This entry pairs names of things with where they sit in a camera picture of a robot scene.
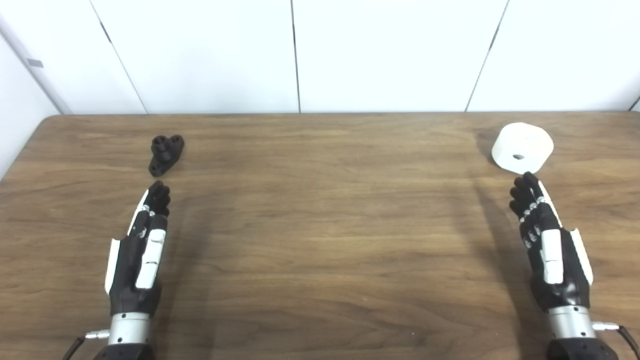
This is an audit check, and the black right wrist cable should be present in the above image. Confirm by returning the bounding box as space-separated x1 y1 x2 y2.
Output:
592 322 640 358

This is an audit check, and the black plastic holder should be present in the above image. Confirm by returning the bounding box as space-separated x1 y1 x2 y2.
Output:
148 134 185 177

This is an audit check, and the round white plastic piece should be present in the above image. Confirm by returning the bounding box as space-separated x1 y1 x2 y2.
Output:
491 122 555 175

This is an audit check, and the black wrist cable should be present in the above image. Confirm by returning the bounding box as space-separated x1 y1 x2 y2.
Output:
592 322 640 358
62 330 111 360

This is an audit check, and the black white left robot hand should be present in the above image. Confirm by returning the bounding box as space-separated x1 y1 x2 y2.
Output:
104 181 172 317

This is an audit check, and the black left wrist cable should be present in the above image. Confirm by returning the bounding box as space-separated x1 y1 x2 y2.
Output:
62 330 111 360

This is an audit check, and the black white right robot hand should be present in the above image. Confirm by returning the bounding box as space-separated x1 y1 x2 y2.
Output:
509 171 595 312

